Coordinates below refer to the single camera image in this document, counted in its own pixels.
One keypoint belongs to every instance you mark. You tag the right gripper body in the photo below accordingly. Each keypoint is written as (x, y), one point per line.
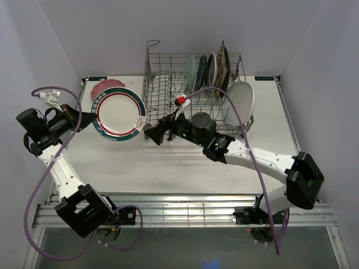
(178, 127)

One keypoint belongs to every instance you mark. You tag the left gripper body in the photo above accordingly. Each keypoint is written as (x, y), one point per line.
(67, 109)

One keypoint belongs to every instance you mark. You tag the striped rim plate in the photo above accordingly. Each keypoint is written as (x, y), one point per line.
(212, 70)
(120, 114)

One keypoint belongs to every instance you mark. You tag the pink dotted plate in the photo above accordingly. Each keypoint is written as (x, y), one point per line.
(104, 85)

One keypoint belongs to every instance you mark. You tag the mint green plate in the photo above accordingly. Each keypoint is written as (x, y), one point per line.
(190, 73)

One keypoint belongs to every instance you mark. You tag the teal square plate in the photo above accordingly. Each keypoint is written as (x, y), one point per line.
(201, 74)

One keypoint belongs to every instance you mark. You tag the striped rim plate front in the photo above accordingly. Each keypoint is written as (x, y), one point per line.
(212, 70)

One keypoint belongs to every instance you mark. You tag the beige floral square plate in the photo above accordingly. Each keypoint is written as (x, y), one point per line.
(221, 67)

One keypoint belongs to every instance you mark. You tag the black floral square plate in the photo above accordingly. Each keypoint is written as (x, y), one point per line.
(228, 71)

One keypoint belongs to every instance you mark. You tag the white oval plate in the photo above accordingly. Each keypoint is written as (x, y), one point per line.
(243, 97)

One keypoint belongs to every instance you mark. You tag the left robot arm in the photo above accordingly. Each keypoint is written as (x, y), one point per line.
(81, 207)

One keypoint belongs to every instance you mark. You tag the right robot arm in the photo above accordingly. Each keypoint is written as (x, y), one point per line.
(299, 175)

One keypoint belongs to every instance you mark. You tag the left corner logo sticker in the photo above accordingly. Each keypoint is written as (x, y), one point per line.
(98, 78)

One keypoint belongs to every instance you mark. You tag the corner logo sticker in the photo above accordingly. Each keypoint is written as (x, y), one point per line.
(98, 78)
(264, 78)

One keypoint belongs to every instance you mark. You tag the right corner logo sticker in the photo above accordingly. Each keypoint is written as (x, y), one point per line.
(264, 78)

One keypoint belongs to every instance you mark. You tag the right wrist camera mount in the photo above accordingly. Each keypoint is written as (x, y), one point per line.
(181, 101)

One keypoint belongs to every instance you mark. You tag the grey wire dish rack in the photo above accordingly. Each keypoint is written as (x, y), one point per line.
(164, 78)

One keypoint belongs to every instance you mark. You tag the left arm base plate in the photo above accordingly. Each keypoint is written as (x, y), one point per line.
(126, 216)

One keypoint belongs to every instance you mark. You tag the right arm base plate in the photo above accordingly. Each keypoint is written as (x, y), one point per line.
(249, 215)

